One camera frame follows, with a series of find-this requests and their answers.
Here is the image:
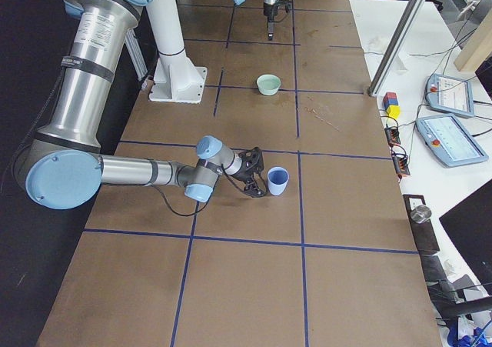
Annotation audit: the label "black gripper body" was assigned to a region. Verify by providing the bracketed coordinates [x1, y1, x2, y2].
[231, 147, 265, 195]
[264, 0, 291, 22]

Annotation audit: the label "blue plastic cup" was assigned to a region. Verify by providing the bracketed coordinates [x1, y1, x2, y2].
[268, 166, 290, 196]

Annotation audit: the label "mint green bowl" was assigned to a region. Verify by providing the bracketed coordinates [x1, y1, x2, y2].
[256, 74, 281, 96]

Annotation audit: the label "brown paper table cover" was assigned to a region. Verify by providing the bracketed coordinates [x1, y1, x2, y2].
[38, 0, 441, 346]

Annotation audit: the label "orange black power strip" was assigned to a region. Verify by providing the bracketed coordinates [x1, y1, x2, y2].
[384, 127, 401, 146]
[391, 152, 411, 179]

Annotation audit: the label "red blue yellow blocks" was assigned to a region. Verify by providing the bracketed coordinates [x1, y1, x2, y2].
[383, 92, 401, 119]

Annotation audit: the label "small metal cup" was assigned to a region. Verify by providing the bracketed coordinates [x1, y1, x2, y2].
[410, 205, 432, 224]

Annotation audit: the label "lower blue teach pendant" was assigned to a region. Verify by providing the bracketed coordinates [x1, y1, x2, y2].
[416, 114, 488, 168]

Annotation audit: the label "blue teach pendant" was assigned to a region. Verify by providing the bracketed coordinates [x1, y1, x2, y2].
[425, 74, 474, 118]
[416, 114, 488, 168]

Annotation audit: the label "upper blue teach pendant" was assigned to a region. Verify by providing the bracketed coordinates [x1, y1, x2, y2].
[425, 74, 474, 118]

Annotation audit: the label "wooden board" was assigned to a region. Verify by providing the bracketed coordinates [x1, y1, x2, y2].
[454, 10, 491, 72]

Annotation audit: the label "black camera cable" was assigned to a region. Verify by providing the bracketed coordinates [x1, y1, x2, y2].
[159, 162, 270, 217]

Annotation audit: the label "white camera mast column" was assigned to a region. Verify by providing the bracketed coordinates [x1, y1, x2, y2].
[146, 0, 208, 104]

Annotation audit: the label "aluminium frame post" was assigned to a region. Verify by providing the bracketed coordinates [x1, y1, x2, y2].
[367, 0, 426, 97]

